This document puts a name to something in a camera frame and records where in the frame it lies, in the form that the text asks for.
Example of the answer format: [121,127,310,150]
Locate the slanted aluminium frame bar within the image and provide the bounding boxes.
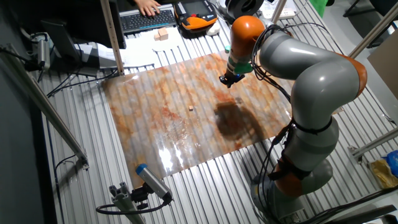
[349,1,398,58]

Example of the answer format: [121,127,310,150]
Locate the black camera clamp bracket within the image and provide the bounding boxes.
[130,185,150,210]

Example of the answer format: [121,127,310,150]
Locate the aluminium frame bar with bracket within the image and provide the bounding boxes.
[348,127,398,164]

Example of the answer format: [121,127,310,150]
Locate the black computer keyboard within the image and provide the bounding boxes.
[119,4,177,34]

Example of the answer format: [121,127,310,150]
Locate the white paper sheets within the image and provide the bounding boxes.
[83,29,187,68]

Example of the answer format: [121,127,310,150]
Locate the silver camera with black cable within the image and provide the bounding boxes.
[36,39,51,72]

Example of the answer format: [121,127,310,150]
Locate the black looped camera cable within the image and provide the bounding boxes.
[95,198,170,215]

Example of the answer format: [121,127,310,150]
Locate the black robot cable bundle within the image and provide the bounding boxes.
[251,21,340,224]

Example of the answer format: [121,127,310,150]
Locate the black office chair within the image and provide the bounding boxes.
[343,0,398,49]

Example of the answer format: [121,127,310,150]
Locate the blue plastic bag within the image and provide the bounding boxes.
[384,150,398,178]

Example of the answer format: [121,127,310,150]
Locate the silver camera with blue cap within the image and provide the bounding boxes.
[135,163,174,203]

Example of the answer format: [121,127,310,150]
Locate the long diagonal aluminium beam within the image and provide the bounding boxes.
[0,43,90,170]

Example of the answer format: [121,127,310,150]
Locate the bare person hand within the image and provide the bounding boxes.
[135,0,162,17]

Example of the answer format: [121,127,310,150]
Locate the dark metal bar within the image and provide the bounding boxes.
[323,203,398,224]

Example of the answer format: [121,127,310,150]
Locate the white power strip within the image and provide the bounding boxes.
[262,7,296,21]

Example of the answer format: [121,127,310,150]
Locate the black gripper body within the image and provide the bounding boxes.
[219,73,246,86]

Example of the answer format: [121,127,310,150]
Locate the orange marble pattern mat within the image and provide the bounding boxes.
[101,51,345,189]

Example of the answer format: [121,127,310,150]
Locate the black computer monitor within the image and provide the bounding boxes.
[9,0,127,77]

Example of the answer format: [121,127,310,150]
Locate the green camera mount plate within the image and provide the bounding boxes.
[224,45,254,75]

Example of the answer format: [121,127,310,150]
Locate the white rounded object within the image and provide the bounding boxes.
[206,23,221,37]

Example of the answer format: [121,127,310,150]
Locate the thin aluminium post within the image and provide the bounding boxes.
[271,0,287,24]

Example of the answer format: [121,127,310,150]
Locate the short aluminium profile stub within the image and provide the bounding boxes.
[108,182,147,224]

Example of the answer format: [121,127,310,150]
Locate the tall aluminium profile post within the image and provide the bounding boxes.
[99,0,125,77]

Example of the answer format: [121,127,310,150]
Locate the green cloth item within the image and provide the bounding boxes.
[309,0,329,18]

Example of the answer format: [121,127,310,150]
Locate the orange black teach pendant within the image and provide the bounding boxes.
[173,0,218,39]

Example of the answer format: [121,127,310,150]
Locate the yellow plastic bag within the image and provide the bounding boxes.
[369,158,398,189]

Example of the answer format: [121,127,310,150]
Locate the brown cardboard panel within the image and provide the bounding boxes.
[368,29,398,100]

